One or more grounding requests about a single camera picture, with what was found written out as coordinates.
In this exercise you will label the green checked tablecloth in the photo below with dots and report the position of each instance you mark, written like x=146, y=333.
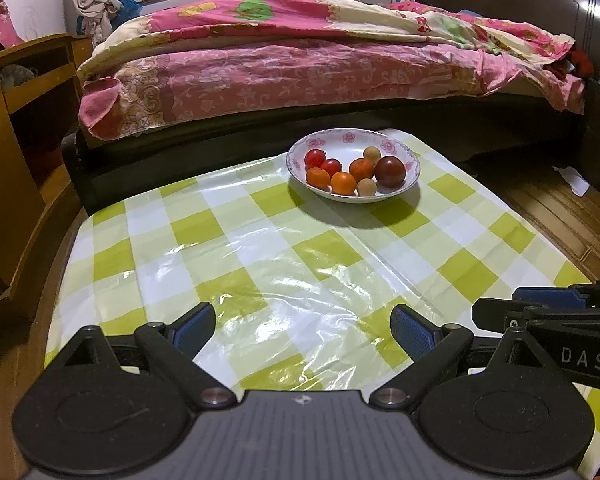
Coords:
x=280, y=260

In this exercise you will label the wooden desk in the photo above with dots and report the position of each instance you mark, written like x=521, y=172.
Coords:
x=25, y=170

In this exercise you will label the pink cartoon print quilt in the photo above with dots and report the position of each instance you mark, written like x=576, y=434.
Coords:
x=305, y=20

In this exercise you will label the pink floral bed sheet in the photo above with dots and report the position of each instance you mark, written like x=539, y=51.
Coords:
x=280, y=80

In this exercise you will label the white paper scrap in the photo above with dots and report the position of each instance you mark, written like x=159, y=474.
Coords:
x=575, y=180

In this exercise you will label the blue cloth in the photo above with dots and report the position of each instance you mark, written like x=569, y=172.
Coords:
x=120, y=2

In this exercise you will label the grey cloth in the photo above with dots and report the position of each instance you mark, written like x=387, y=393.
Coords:
x=12, y=75

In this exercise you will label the white floral plate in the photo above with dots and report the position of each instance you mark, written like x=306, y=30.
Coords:
x=341, y=146

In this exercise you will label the beige curtain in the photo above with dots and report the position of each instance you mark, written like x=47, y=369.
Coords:
x=92, y=0

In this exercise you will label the red cloth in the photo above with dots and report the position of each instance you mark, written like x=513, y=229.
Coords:
x=582, y=62

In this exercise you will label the dark red plum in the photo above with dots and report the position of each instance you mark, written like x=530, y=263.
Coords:
x=390, y=171

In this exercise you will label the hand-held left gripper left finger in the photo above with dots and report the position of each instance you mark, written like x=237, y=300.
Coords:
x=195, y=329

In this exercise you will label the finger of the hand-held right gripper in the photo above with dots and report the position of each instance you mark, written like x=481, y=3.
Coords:
x=545, y=296
x=500, y=312

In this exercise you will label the small orange tangerine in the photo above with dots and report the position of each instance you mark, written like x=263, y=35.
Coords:
x=361, y=169
x=343, y=183
x=317, y=178

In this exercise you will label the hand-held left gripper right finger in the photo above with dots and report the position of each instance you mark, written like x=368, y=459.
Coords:
x=411, y=332

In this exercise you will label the tan longan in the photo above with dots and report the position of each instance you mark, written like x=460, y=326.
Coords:
x=372, y=154
x=366, y=187

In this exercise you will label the red cherry tomato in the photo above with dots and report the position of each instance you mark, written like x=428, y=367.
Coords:
x=315, y=158
x=331, y=166

